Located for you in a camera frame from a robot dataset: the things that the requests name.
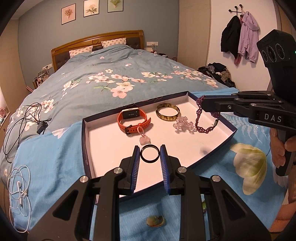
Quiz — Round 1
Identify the purple beaded bracelet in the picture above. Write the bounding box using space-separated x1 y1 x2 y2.
195 94 221 134

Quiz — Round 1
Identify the black ring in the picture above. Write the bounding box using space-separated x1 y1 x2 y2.
139 144 161 163

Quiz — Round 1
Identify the pale green flower ring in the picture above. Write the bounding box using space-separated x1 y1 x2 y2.
146 215 166 227

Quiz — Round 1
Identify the person's right hand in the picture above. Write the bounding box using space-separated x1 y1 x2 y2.
270 128 296 168

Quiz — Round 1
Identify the pile of dark clothes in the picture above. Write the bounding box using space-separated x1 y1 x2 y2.
198 62 236 88

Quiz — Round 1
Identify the pink stone pendant charm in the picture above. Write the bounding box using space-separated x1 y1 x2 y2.
137 126 151 146

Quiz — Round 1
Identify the white tray box lid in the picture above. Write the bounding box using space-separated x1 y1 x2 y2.
82 91 237 194

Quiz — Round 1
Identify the orange smart watch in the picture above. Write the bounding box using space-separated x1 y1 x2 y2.
117 108 151 135

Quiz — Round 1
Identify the purple hanging jacket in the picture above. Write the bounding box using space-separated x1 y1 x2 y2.
238 11 259 63

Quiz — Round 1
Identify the black hanging jacket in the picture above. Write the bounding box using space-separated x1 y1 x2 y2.
221 16 241 59

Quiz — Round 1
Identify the tortoiseshell bangle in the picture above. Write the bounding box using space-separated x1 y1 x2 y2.
156 103 181 121

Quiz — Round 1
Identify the blue towel blanket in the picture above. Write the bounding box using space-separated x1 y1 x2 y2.
14 113 288 240

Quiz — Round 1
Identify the floral blue duvet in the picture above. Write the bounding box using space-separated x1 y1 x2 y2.
1 44 225 182

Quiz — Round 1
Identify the wooden headboard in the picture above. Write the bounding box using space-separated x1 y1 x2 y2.
51 30 144 72

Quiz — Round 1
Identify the right floral pillow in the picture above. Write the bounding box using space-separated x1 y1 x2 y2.
101 38 126 48

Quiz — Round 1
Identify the floral pillow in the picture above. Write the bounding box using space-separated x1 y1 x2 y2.
69 45 93 58
101 38 126 48

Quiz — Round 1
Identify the left floral pillow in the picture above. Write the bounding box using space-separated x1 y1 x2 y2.
69 45 93 58

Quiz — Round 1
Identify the right framed flower picture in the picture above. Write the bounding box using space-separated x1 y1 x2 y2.
107 0 123 13

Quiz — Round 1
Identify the framed flower picture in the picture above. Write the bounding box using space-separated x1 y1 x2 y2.
107 0 123 13
83 0 99 17
61 4 76 25

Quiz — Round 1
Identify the middle framed flower picture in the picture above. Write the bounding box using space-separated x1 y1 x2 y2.
83 0 99 17

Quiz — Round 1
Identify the left framed flower picture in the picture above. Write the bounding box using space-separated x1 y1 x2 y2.
61 4 76 25

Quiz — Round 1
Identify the clear crystal bead bracelet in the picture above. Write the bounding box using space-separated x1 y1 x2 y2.
172 115 196 135

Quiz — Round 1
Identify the black tracking camera module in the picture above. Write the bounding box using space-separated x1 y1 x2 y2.
256 29 295 96

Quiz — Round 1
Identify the wall coat hook rack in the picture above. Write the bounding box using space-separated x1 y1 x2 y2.
228 4 244 17

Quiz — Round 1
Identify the white wall socket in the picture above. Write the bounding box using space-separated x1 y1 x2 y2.
147 41 159 46

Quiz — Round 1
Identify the white earphones cable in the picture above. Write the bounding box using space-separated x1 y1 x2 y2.
7 164 33 233

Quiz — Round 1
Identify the black cable with charger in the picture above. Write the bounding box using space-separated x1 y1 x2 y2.
2 102 52 164

